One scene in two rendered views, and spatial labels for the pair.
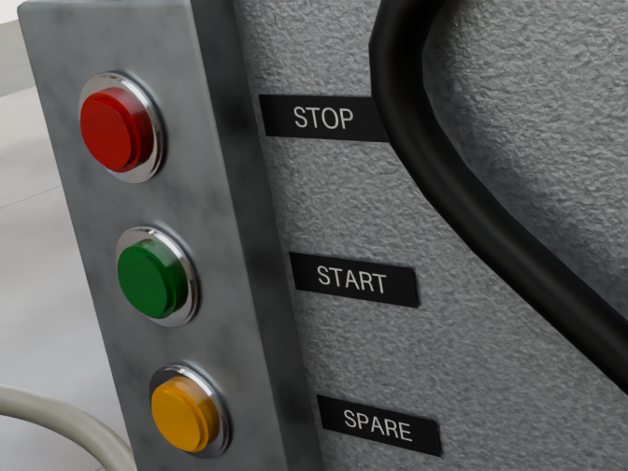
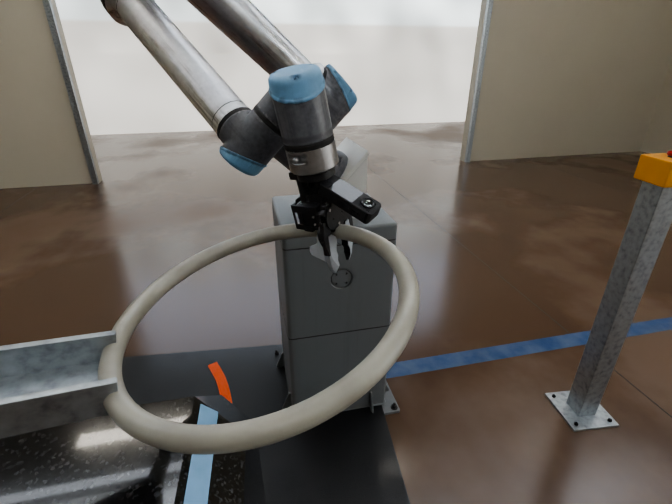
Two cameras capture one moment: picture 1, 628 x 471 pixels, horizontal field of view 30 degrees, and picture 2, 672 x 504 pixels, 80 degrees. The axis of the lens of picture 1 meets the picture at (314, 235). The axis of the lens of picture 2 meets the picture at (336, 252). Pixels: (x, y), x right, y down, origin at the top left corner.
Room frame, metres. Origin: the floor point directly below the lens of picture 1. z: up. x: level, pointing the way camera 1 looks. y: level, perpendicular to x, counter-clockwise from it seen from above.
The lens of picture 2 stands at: (1.15, -0.04, 1.36)
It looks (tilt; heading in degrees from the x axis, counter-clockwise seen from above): 26 degrees down; 112
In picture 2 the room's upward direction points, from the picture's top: straight up
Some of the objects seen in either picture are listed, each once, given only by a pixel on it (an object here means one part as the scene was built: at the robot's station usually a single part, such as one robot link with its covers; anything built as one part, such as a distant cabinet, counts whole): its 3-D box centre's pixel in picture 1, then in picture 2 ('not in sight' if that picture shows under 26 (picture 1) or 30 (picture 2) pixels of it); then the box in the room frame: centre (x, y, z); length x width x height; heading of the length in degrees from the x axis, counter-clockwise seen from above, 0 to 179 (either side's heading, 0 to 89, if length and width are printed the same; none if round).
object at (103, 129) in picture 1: (117, 129); not in sight; (0.36, 0.05, 1.45); 0.03 x 0.01 x 0.03; 49
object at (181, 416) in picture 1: (185, 414); not in sight; (0.36, 0.05, 1.35); 0.03 x 0.01 x 0.03; 49
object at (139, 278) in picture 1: (153, 278); not in sight; (0.36, 0.05, 1.40); 0.03 x 0.01 x 0.03; 49
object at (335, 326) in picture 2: not in sight; (330, 303); (0.60, 1.27, 0.43); 0.50 x 0.50 x 0.85; 35
